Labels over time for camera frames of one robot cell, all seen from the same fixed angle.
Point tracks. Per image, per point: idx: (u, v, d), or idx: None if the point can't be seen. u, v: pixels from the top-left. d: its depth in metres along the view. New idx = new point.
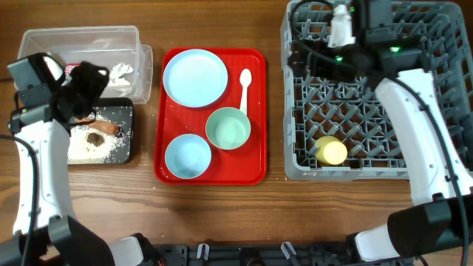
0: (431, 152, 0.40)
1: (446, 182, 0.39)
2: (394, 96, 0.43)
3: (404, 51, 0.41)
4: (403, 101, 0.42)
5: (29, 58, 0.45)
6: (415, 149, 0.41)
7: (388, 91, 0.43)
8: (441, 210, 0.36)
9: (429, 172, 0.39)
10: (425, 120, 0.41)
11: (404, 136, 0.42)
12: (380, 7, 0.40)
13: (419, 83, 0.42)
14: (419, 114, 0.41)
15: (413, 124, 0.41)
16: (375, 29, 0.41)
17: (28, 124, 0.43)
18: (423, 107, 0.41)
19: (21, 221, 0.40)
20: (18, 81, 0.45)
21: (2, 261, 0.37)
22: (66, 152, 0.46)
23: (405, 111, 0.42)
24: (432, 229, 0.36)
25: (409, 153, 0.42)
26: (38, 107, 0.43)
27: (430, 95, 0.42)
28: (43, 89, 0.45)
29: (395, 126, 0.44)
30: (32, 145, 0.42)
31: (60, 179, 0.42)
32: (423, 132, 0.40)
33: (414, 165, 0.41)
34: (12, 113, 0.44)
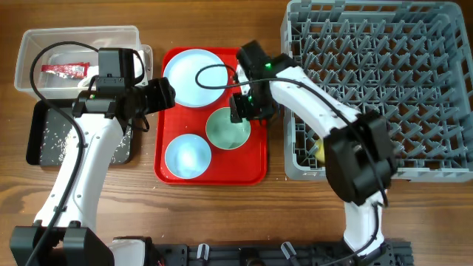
0: (318, 109, 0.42)
1: (335, 119, 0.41)
2: (278, 89, 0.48)
3: (278, 63, 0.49)
4: (285, 89, 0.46)
5: (120, 50, 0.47)
6: (308, 115, 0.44)
7: (277, 90, 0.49)
8: (340, 136, 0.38)
9: (321, 121, 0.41)
10: (305, 91, 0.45)
11: (299, 111, 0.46)
12: (250, 52, 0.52)
13: (291, 72, 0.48)
14: (298, 91, 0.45)
15: (296, 98, 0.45)
16: (253, 62, 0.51)
17: (91, 112, 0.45)
18: (298, 84, 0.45)
19: (46, 208, 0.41)
20: (101, 67, 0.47)
21: (15, 244, 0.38)
22: (111, 154, 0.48)
23: (289, 94, 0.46)
24: (344, 159, 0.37)
25: (310, 123, 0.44)
26: (105, 100, 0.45)
27: (303, 78, 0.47)
28: (118, 80, 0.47)
29: (294, 110, 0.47)
30: (85, 136, 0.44)
31: (95, 183, 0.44)
32: (305, 98, 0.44)
33: (313, 123, 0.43)
34: (81, 94, 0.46)
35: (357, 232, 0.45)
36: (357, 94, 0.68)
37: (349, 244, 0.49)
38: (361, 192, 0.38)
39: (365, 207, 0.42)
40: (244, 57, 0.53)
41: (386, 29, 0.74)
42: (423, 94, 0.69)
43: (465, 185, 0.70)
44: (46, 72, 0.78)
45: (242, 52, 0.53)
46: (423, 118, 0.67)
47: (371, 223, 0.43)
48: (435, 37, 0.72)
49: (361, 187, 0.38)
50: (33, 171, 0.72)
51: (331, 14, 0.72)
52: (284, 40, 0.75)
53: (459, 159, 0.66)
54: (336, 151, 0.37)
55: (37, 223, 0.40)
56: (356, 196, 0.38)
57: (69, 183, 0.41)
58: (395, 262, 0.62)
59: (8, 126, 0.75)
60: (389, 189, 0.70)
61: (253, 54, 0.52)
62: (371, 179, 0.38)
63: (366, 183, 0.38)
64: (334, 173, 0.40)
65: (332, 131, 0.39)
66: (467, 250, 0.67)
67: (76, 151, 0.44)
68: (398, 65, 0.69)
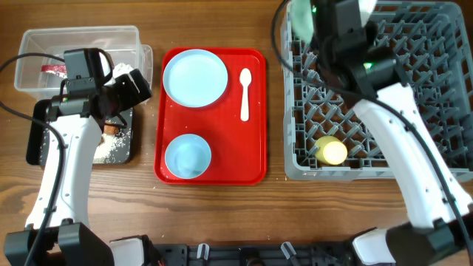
0: (427, 179, 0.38)
1: (444, 202, 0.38)
2: (376, 117, 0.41)
3: (378, 63, 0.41)
4: (387, 124, 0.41)
5: (85, 50, 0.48)
6: (406, 174, 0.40)
7: (369, 112, 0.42)
8: (443, 235, 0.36)
9: (426, 196, 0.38)
10: (415, 141, 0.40)
11: (394, 157, 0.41)
12: (344, 12, 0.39)
13: (398, 97, 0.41)
14: (405, 135, 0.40)
15: (400, 145, 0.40)
16: (345, 36, 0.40)
17: (66, 114, 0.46)
18: (409, 128, 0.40)
19: (36, 212, 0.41)
20: (69, 70, 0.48)
21: (10, 251, 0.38)
22: (93, 151, 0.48)
23: (391, 134, 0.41)
24: (431, 256, 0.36)
25: (402, 179, 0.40)
26: (78, 100, 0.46)
27: (413, 111, 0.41)
28: (89, 80, 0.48)
29: (383, 147, 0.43)
30: (63, 138, 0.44)
31: (81, 181, 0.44)
32: (414, 154, 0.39)
33: (409, 185, 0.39)
34: (54, 99, 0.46)
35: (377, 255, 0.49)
36: None
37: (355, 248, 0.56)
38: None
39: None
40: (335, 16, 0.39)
41: (386, 29, 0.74)
42: (423, 94, 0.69)
43: (465, 185, 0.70)
44: (46, 72, 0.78)
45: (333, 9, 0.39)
46: (423, 118, 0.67)
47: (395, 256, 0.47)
48: (435, 38, 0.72)
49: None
50: (33, 171, 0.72)
51: None
52: (284, 40, 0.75)
53: (460, 159, 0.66)
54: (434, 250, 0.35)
55: (29, 227, 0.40)
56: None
57: (55, 184, 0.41)
58: None
59: (9, 126, 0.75)
60: (389, 189, 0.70)
61: (346, 18, 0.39)
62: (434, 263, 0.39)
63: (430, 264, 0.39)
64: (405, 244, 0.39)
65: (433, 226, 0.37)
66: None
67: (58, 153, 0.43)
68: (398, 65, 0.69)
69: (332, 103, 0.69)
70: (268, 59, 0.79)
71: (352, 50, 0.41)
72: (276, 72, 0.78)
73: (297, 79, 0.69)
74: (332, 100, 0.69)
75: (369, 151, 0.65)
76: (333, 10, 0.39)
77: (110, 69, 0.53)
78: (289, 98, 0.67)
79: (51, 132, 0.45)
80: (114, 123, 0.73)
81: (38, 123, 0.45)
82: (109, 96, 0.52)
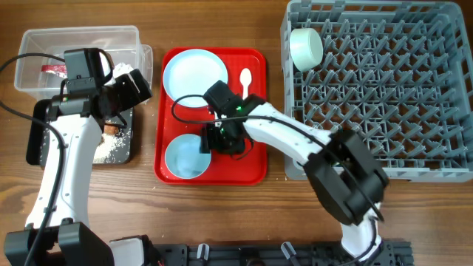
0: (292, 140, 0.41)
1: (311, 144, 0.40)
2: (252, 130, 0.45)
3: (247, 105, 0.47)
4: (257, 127, 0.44)
5: (86, 50, 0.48)
6: (283, 146, 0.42)
7: (252, 131, 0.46)
8: (318, 164, 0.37)
9: (298, 151, 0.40)
10: (279, 125, 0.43)
11: (278, 148, 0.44)
12: (217, 90, 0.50)
13: (260, 108, 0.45)
14: (273, 125, 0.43)
15: (270, 133, 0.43)
16: (225, 103, 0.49)
17: (66, 114, 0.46)
18: (270, 119, 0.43)
19: (35, 211, 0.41)
20: (70, 69, 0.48)
21: (9, 250, 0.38)
22: (93, 151, 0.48)
23: (261, 130, 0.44)
24: (330, 183, 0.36)
25: (287, 154, 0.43)
26: (78, 99, 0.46)
27: (273, 112, 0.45)
28: (89, 80, 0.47)
29: (275, 146, 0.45)
30: (63, 137, 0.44)
31: (81, 180, 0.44)
32: (281, 132, 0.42)
33: (290, 153, 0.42)
34: (53, 99, 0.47)
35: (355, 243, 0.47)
36: (357, 94, 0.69)
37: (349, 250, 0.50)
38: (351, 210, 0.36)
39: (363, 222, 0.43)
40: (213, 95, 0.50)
41: (386, 29, 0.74)
42: (423, 94, 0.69)
43: (465, 185, 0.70)
44: (46, 72, 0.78)
45: (209, 96, 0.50)
46: (423, 118, 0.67)
47: (368, 232, 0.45)
48: (435, 37, 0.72)
49: (355, 205, 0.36)
50: (33, 171, 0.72)
51: (331, 14, 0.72)
52: (284, 40, 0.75)
53: (460, 159, 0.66)
54: (320, 178, 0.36)
55: (29, 226, 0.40)
56: (353, 218, 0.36)
57: (55, 184, 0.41)
58: (395, 262, 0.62)
59: (9, 126, 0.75)
60: (389, 189, 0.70)
61: (218, 92, 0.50)
62: (362, 200, 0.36)
63: (359, 205, 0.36)
64: (322, 199, 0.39)
65: (310, 157, 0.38)
66: (467, 250, 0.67)
67: (58, 153, 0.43)
68: (398, 65, 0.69)
69: (332, 103, 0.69)
70: (268, 58, 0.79)
71: (233, 106, 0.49)
72: (276, 72, 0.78)
73: (298, 79, 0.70)
74: (332, 100, 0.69)
75: (389, 151, 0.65)
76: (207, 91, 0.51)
77: (110, 69, 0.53)
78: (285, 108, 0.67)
79: (52, 132, 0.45)
80: (114, 123, 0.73)
81: (38, 123, 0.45)
82: (109, 96, 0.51)
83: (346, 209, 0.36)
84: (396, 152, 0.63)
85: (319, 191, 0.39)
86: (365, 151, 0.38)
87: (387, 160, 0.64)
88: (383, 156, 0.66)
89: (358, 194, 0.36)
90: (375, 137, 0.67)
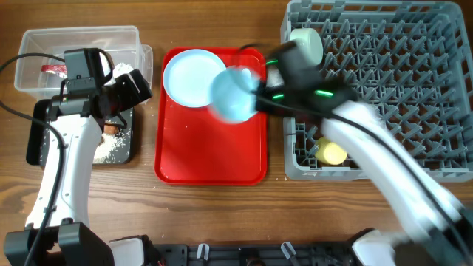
0: (412, 196, 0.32)
1: (427, 204, 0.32)
2: (338, 133, 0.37)
3: (335, 92, 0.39)
4: (352, 137, 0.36)
5: (86, 50, 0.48)
6: (385, 182, 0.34)
7: (336, 133, 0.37)
8: (419, 230, 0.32)
9: (412, 207, 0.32)
10: (389, 152, 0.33)
11: (367, 168, 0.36)
12: (291, 57, 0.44)
13: (363, 114, 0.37)
14: (367, 141, 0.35)
15: (367, 155, 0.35)
16: (297, 72, 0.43)
17: (66, 114, 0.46)
18: (378, 138, 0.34)
19: (35, 211, 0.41)
20: (70, 69, 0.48)
21: (9, 251, 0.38)
22: (94, 151, 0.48)
23: (361, 149, 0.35)
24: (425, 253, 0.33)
25: (385, 192, 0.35)
26: (78, 99, 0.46)
27: (372, 122, 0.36)
28: (89, 80, 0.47)
29: (360, 163, 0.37)
30: (63, 137, 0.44)
31: (81, 180, 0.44)
32: (385, 160, 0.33)
33: (390, 196, 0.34)
34: (53, 99, 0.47)
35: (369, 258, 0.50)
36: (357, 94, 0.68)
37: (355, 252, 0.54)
38: None
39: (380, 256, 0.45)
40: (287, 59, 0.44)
41: (386, 29, 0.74)
42: (423, 94, 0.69)
43: (465, 185, 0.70)
44: (46, 72, 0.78)
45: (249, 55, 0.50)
46: (423, 118, 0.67)
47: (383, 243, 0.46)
48: (435, 37, 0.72)
49: None
50: (33, 171, 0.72)
51: (331, 14, 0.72)
52: (284, 40, 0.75)
53: (459, 159, 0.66)
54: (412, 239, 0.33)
55: (29, 226, 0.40)
56: None
57: (55, 184, 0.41)
58: None
59: (8, 126, 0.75)
60: None
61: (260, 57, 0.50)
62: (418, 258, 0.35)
63: None
64: (406, 250, 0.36)
65: (419, 229, 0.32)
66: None
67: (58, 153, 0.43)
68: (398, 65, 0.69)
69: None
70: None
71: (274, 55, 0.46)
72: None
73: None
74: None
75: None
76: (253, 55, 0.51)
77: (110, 69, 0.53)
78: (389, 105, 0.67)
79: (51, 132, 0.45)
80: (114, 123, 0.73)
81: (38, 123, 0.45)
82: (109, 96, 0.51)
83: None
84: None
85: (414, 241, 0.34)
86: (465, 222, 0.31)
87: None
88: None
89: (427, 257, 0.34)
90: None
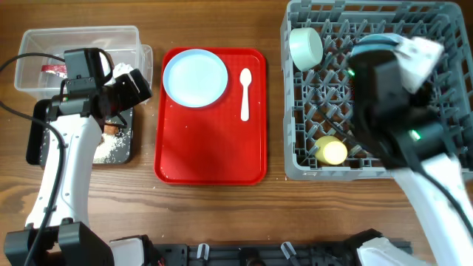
0: None
1: None
2: (417, 189, 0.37)
3: (420, 129, 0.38)
4: (430, 200, 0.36)
5: (86, 50, 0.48)
6: (448, 256, 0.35)
7: (407, 179, 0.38)
8: None
9: None
10: (458, 218, 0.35)
11: (429, 228, 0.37)
12: (383, 73, 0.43)
13: (440, 165, 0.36)
14: (452, 214, 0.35)
15: (445, 227, 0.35)
16: (383, 97, 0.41)
17: (66, 114, 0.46)
18: (453, 203, 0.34)
19: (35, 211, 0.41)
20: (70, 69, 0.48)
21: (9, 250, 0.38)
22: (93, 151, 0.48)
23: (432, 209, 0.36)
24: None
25: (437, 246, 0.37)
26: (78, 99, 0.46)
27: (457, 187, 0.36)
28: (89, 80, 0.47)
29: (422, 219, 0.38)
30: (63, 137, 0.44)
31: (81, 179, 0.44)
32: (461, 233, 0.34)
33: (443, 253, 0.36)
34: (53, 99, 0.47)
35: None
36: None
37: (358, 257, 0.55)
38: None
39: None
40: (374, 77, 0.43)
41: (386, 29, 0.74)
42: None
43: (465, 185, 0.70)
44: (46, 72, 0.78)
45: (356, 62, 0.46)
46: None
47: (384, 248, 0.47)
48: (435, 37, 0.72)
49: None
50: (33, 171, 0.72)
51: (331, 14, 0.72)
52: (284, 40, 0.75)
53: None
54: None
55: (29, 226, 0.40)
56: None
57: (55, 184, 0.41)
58: None
59: (8, 126, 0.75)
60: (389, 189, 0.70)
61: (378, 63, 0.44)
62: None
63: None
64: None
65: None
66: None
67: (58, 153, 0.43)
68: None
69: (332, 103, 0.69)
70: (268, 58, 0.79)
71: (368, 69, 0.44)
72: (276, 72, 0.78)
73: (297, 79, 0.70)
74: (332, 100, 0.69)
75: None
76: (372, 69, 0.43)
77: (110, 69, 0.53)
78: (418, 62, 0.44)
79: (51, 132, 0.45)
80: (114, 123, 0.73)
81: (38, 123, 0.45)
82: (109, 96, 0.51)
83: None
84: None
85: None
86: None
87: None
88: None
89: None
90: None
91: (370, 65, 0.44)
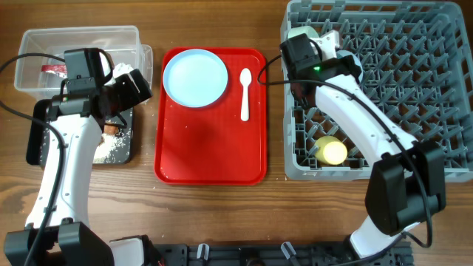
0: (377, 135, 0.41)
1: (390, 143, 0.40)
2: (327, 98, 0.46)
3: (327, 69, 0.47)
4: (334, 99, 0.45)
5: (86, 50, 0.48)
6: (358, 132, 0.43)
7: (322, 97, 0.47)
8: (390, 164, 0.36)
9: (374, 142, 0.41)
10: (356, 106, 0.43)
11: (349, 129, 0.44)
12: (298, 45, 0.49)
13: (343, 79, 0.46)
14: (350, 104, 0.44)
15: (351, 116, 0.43)
16: (301, 60, 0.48)
17: (66, 114, 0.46)
18: (350, 96, 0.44)
19: (35, 211, 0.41)
20: (70, 69, 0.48)
21: (9, 250, 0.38)
22: (93, 151, 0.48)
23: (341, 108, 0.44)
24: (395, 188, 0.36)
25: (357, 139, 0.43)
26: (78, 99, 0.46)
27: (355, 89, 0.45)
28: (89, 80, 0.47)
29: (341, 125, 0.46)
30: (63, 137, 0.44)
31: (81, 179, 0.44)
32: (356, 113, 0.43)
33: (362, 142, 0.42)
34: (53, 99, 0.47)
35: (372, 246, 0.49)
36: None
37: (355, 248, 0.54)
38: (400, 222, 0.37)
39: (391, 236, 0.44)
40: (289, 49, 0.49)
41: (386, 29, 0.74)
42: (423, 94, 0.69)
43: (466, 186, 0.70)
44: (46, 72, 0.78)
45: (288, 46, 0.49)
46: (423, 118, 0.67)
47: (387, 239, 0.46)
48: (435, 37, 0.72)
49: (404, 218, 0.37)
50: (33, 171, 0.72)
51: (331, 14, 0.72)
52: (284, 40, 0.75)
53: (459, 159, 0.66)
54: (388, 179, 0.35)
55: (29, 226, 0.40)
56: (397, 228, 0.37)
57: (55, 184, 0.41)
58: (395, 262, 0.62)
59: (8, 126, 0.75)
60: None
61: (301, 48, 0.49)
62: (411, 214, 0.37)
63: (411, 216, 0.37)
64: (375, 199, 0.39)
65: (384, 157, 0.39)
66: (468, 250, 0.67)
67: (58, 153, 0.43)
68: (398, 65, 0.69)
69: None
70: (268, 58, 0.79)
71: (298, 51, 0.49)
72: (276, 72, 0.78)
73: None
74: None
75: None
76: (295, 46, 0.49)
77: (110, 69, 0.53)
78: (327, 43, 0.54)
79: (51, 132, 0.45)
80: (114, 123, 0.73)
81: (38, 123, 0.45)
82: (109, 96, 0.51)
83: (395, 219, 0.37)
84: None
85: (372, 180, 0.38)
86: (438, 168, 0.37)
87: None
88: None
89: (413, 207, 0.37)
90: None
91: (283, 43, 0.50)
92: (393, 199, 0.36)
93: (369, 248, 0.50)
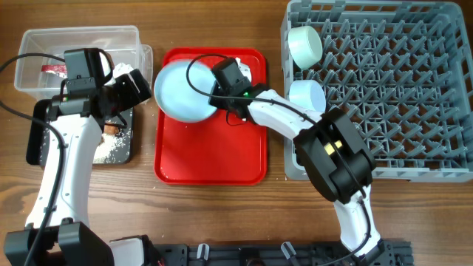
0: (293, 120, 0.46)
1: (303, 122, 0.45)
2: (257, 111, 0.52)
3: (254, 91, 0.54)
4: (260, 109, 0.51)
5: (85, 50, 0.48)
6: (281, 125, 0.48)
7: (256, 112, 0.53)
8: (307, 138, 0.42)
9: (293, 127, 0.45)
10: (277, 107, 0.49)
11: (280, 128, 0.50)
12: (228, 71, 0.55)
13: (266, 94, 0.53)
14: (273, 107, 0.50)
15: (273, 115, 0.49)
16: (233, 85, 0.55)
17: (66, 114, 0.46)
18: (270, 101, 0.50)
19: (35, 211, 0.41)
20: (70, 69, 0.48)
21: (8, 251, 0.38)
22: (94, 150, 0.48)
23: (267, 113, 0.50)
24: (315, 154, 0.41)
25: (285, 132, 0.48)
26: (78, 99, 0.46)
27: (275, 97, 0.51)
28: (89, 80, 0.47)
29: (274, 126, 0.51)
30: (63, 137, 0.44)
31: (80, 179, 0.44)
32: (278, 112, 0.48)
33: (287, 131, 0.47)
34: (53, 100, 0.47)
35: (351, 233, 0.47)
36: (357, 94, 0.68)
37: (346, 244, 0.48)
38: (335, 183, 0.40)
39: (352, 204, 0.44)
40: (223, 75, 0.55)
41: (386, 29, 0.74)
42: (423, 94, 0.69)
43: (465, 186, 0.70)
44: (46, 72, 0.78)
45: (219, 72, 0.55)
46: (423, 118, 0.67)
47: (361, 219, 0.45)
48: (435, 38, 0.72)
49: (338, 180, 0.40)
50: (34, 170, 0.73)
51: (331, 14, 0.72)
52: (284, 40, 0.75)
53: (459, 159, 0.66)
54: (307, 149, 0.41)
55: (29, 226, 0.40)
56: (337, 192, 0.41)
57: (55, 184, 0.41)
58: (395, 262, 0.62)
59: (8, 126, 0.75)
60: (389, 190, 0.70)
61: (231, 71, 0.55)
62: (347, 178, 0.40)
63: (343, 179, 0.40)
64: (310, 171, 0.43)
65: (301, 133, 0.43)
66: (467, 250, 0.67)
67: (58, 153, 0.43)
68: (398, 65, 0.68)
69: (332, 103, 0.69)
70: (268, 59, 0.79)
71: (232, 74, 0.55)
72: (276, 72, 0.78)
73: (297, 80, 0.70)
74: (332, 100, 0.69)
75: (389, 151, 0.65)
76: (222, 72, 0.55)
77: (110, 69, 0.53)
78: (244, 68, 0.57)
79: (51, 132, 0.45)
80: (114, 123, 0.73)
81: (38, 123, 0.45)
82: (108, 97, 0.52)
83: (329, 182, 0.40)
84: (395, 152, 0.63)
85: (302, 157, 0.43)
86: (352, 130, 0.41)
87: (387, 160, 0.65)
88: (383, 156, 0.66)
89: (344, 171, 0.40)
90: (375, 136, 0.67)
91: (219, 69, 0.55)
92: (318, 164, 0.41)
93: (353, 238, 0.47)
